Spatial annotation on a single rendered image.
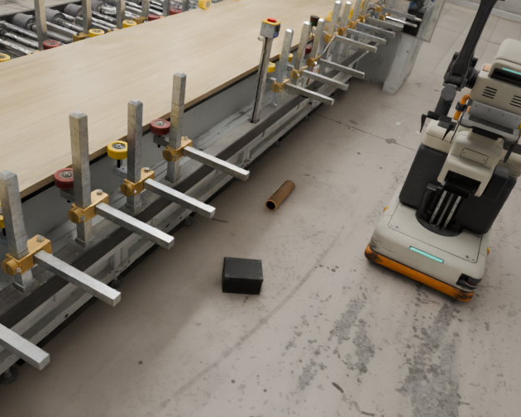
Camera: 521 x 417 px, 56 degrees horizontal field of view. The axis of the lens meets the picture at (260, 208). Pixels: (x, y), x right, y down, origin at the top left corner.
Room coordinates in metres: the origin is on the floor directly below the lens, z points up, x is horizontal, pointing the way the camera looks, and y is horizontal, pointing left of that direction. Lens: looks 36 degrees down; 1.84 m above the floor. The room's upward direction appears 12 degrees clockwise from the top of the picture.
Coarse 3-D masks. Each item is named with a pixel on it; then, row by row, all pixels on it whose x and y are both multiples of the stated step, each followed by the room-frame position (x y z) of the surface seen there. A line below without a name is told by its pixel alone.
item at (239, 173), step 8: (160, 144) 1.71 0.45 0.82; (168, 144) 1.70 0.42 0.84; (184, 152) 1.67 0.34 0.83; (192, 152) 1.66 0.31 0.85; (200, 152) 1.67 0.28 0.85; (200, 160) 1.65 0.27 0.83; (208, 160) 1.64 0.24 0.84; (216, 160) 1.64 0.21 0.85; (216, 168) 1.62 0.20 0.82; (224, 168) 1.61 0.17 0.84; (232, 168) 1.61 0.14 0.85; (240, 168) 1.62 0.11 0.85; (240, 176) 1.59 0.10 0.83; (248, 176) 1.60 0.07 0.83
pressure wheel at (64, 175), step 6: (66, 168) 1.30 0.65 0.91; (54, 174) 1.25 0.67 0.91; (60, 174) 1.26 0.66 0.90; (66, 174) 1.26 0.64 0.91; (72, 174) 1.27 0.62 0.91; (60, 180) 1.23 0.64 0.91; (66, 180) 1.23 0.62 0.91; (72, 180) 1.24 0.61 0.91; (60, 186) 1.22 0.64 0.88; (66, 186) 1.23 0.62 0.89; (72, 186) 1.24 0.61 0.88
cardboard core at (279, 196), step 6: (288, 180) 2.84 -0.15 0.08; (282, 186) 2.76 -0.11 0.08; (288, 186) 2.77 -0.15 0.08; (276, 192) 2.67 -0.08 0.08; (282, 192) 2.69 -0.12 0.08; (288, 192) 2.73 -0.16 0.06; (270, 198) 2.59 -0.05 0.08; (276, 198) 2.61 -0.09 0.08; (282, 198) 2.65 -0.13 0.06; (270, 204) 2.61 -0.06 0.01; (276, 204) 2.56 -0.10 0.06
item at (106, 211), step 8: (64, 192) 1.25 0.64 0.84; (72, 192) 1.25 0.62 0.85; (72, 200) 1.24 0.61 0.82; (96, 208) 1.21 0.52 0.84; (104, 208) 1.20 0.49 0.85; (112, 208) 1.21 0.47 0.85; (104, 216) 1.19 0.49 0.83; (112, 216) 1.18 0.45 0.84; (120, 216) 1.18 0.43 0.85; (128, 216) 1.19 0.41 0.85; (120, 224) 1.17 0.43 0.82; (128, 224) 1.16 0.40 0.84; (136, 224) 1.16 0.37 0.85; (144, 224) 1.17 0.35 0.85; (136, 232) 1.15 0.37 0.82; (144, 232) 1.14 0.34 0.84; (152, 232) 1.14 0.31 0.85; (160, 232) 1.15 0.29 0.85; (152, 240) 1.13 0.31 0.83; (160, 240) 1.12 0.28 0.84; (168, 240) 1.12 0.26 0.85; (168, 248) 1.11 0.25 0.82
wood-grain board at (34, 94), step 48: (240, 0) 3.97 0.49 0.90; (288, 0) 4.30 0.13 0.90; (336, 0) 4.68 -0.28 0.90; (96, 48) 2.39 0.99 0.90; (144, 48) 2.53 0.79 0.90; (192, 48) 2.68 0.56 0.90; (240, 48) 2.85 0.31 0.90; (0, 96) 1.69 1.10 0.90; (48, 96) 1.77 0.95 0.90; (96, 96) 1.86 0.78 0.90; (144, 96) 1.96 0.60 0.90; (192, 96) 2.06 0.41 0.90; (0, 144) 1.36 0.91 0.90; (48, 144) 1.42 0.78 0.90; (96, 144) 1.49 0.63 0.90
